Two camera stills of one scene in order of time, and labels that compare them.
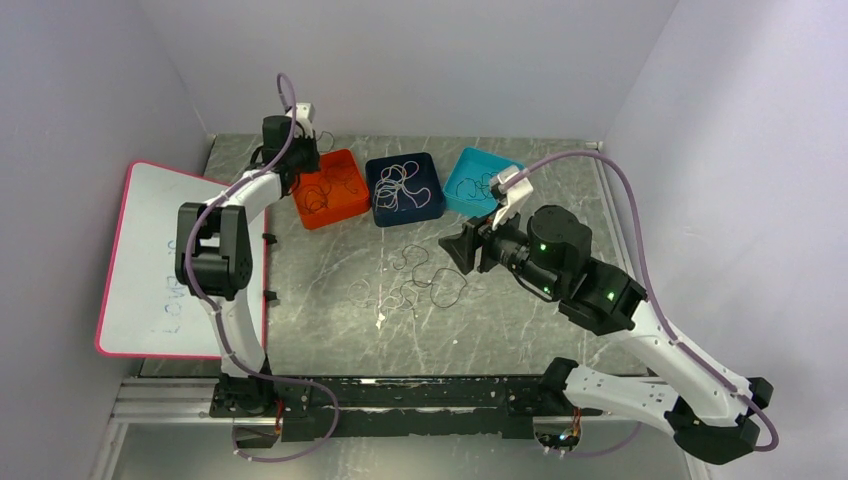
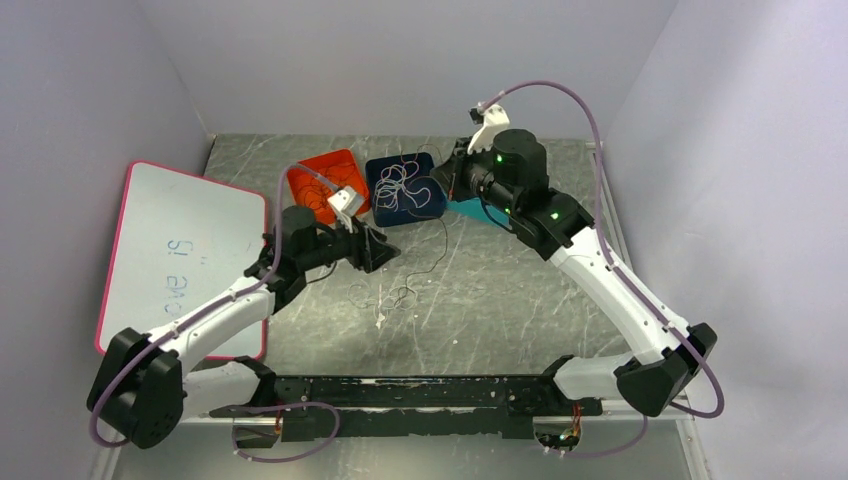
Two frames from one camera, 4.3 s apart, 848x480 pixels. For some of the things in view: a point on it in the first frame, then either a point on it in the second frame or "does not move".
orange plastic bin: [334, 192] does not move
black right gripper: [462, 247] to [450, 174]
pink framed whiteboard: [143, 310] does not move
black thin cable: [445, 287] to [429, 269]
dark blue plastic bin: [404, 189] does not move
